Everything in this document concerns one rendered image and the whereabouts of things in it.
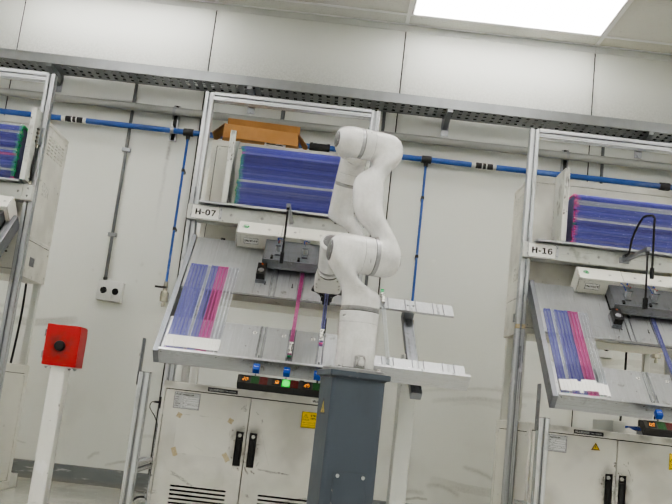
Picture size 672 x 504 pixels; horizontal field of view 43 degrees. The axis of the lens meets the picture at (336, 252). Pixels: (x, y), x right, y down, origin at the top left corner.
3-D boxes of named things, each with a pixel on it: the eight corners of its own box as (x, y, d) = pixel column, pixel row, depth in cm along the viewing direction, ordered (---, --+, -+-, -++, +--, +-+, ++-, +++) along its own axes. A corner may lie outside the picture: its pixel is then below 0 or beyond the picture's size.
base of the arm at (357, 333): (392, 376, 256) (398, 314, 259) (331, 368, 251) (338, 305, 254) (373, 376, 274) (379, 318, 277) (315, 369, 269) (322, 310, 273)
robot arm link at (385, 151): (343, 277, 271) (391, 285, 275) (356, 264, 260) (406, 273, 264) (350, 137, 289) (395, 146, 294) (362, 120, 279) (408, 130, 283)
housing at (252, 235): (349, 271, 368) (352, 244, 359) (235, 258, 368) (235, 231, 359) (350, 259, 374) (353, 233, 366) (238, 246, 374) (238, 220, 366)
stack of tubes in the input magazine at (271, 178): (351, 217, 367) (358, 156, 372) (232, 203, 367) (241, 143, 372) (350, 223, 379) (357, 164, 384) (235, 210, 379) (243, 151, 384)
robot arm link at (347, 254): (384, 313, 262) (392, 237, 266) (326, 305, 257) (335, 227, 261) (371, 316, 273) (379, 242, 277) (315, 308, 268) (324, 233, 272)
